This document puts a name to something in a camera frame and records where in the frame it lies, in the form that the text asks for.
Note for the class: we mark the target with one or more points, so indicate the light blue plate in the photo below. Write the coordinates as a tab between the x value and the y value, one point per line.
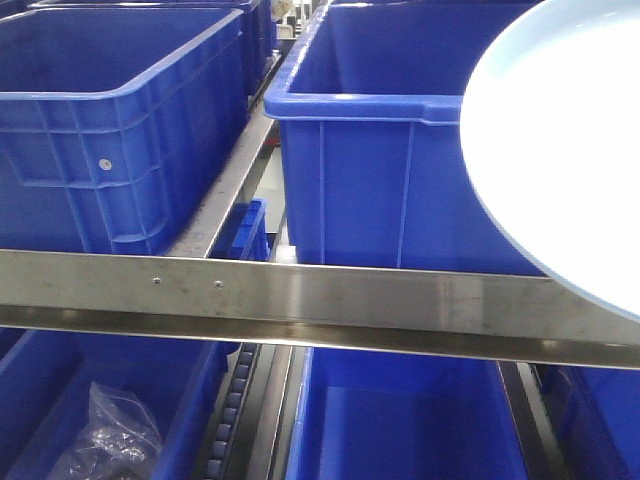
550	137

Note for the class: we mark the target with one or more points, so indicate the blue lower crate front-left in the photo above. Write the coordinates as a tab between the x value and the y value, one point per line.
243	235

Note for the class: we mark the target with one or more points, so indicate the blue upper crate middle-right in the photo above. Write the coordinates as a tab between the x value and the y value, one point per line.
368	104

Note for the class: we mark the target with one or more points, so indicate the blue lower crate middle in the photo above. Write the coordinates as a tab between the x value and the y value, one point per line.
374	415

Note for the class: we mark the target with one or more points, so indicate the roller conveyor track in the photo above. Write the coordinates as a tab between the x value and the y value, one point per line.
229	412

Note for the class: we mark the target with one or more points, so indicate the blue upper crate middle-left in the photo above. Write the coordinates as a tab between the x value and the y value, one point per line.
115	122

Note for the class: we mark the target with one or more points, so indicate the clear plastic bag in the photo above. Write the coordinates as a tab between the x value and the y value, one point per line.
121	439

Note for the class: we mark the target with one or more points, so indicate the blue lower crate back-left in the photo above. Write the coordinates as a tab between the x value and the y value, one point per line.
45	381

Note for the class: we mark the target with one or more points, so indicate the blue upper crate left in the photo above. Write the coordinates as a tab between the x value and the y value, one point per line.
257	30

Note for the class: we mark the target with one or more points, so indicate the blue lower crate right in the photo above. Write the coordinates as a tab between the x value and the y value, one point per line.
594	413

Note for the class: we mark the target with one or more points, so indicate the steel divider rail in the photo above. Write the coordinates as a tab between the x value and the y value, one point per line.
236	183

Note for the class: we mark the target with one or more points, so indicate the stainless steel shelf rail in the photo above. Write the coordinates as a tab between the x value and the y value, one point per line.
528	319

